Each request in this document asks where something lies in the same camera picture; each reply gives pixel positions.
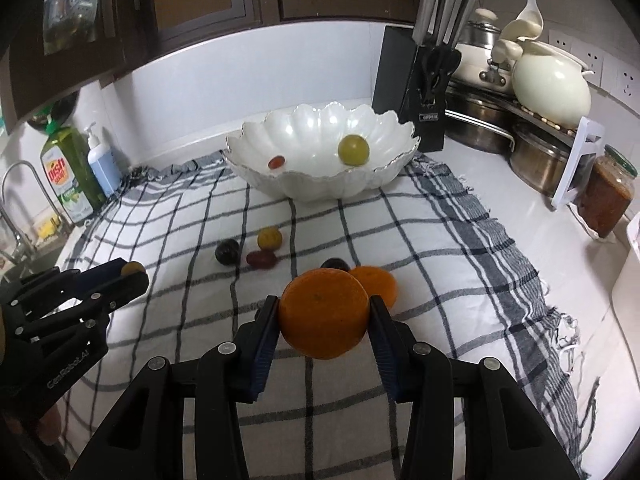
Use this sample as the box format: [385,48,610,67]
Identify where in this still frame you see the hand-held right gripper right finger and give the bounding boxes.
[367,296,576,480]

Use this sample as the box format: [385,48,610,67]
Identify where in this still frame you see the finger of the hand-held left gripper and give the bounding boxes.
[10,258,128,318]
[15,275,150,343]

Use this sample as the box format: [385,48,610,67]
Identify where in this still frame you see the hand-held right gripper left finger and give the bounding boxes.
[67,295,281,480]

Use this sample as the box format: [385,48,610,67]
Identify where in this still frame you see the large orange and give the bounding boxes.
[279,268,371,360]

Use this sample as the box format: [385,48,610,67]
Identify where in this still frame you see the small orange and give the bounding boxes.
[348,265,399,311]

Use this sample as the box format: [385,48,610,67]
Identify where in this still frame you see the white scalloped bowl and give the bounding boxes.
[223,101,421,204]

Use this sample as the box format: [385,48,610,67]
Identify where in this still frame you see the person's left hand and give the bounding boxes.
[5,400,63,448]

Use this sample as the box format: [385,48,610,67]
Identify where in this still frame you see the black white checkered cloth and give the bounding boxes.
[52,150,601,480]

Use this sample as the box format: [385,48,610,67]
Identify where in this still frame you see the green dish soap bottle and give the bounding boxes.
[40,105,104,227]

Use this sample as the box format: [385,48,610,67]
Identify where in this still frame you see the blue white pump bottle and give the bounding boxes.
[84,122,124,199]

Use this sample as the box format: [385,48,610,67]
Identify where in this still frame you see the steel faucet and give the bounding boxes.
[0,160,72,263]

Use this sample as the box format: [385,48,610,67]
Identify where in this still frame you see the green round fruit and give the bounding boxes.
[337,133,371,166]

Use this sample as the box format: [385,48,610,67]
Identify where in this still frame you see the large steel pot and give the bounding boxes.
[444,85,515,155]

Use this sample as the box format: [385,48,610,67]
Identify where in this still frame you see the white plastic container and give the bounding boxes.
[607,212,640,392]

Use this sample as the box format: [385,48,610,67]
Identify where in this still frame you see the small steel pot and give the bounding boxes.
[509,120,577,197]

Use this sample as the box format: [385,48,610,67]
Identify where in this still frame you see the packaged steel strainer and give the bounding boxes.
[42,0,99,56]

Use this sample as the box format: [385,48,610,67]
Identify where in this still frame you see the glass jar of sauce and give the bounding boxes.
[579,145,637,239]

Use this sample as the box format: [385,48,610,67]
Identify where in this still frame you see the white plastic rack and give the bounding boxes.
[550,116,614,211]

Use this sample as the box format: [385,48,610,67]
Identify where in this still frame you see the black knife block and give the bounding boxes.
[371,25,463,152]

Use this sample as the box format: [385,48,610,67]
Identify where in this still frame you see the large cream ceramic pot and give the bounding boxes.
[492,37,594,129]

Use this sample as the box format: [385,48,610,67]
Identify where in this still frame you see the cream ladle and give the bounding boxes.
[499,0,545,45]

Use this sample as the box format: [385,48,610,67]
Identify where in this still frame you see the dark wooden wall cabinet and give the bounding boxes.
[0,0,426,133]

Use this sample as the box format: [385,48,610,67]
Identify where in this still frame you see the steel handle knife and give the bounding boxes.
[412,0,442,45]
[451,0,482,52]
[429,0,455,47]
[441,0,467,49]

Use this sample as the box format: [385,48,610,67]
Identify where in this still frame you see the white wall socket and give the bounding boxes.
[600,57,640,107]
[549,30,619,87]

